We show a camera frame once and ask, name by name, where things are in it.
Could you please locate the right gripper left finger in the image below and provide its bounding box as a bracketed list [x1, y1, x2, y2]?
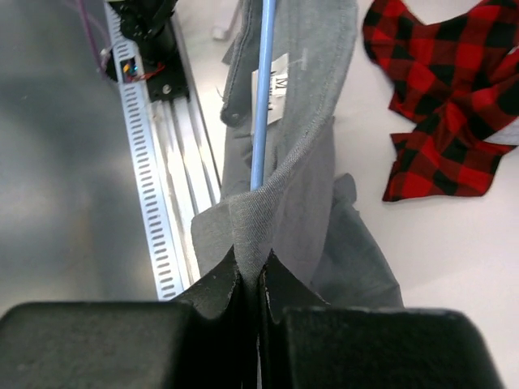
[1, 251, 244, 388]

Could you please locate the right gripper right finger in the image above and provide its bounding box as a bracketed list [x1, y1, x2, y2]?
[258, 253, 504, 388]

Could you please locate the grey button shirt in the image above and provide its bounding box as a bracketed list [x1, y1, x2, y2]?
[191, 1, 402, 308]

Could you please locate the blue wire hanger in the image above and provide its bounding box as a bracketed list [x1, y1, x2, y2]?
[251, 0, 277, 190]

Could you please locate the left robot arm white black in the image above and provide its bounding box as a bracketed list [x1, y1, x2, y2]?
[108, 0, 177, 63]

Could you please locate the red black plaid shirt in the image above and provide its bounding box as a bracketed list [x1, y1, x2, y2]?
[362, 1, 518, 202]

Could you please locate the aluminium mounting rail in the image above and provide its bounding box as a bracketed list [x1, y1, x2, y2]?
[152, 17, 220, 291]

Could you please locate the slotted grey cable duct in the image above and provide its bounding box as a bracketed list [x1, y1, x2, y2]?
[104, 3, 184, 301]

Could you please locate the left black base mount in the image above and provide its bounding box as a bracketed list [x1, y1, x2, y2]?
[119, 9, 189, 102]

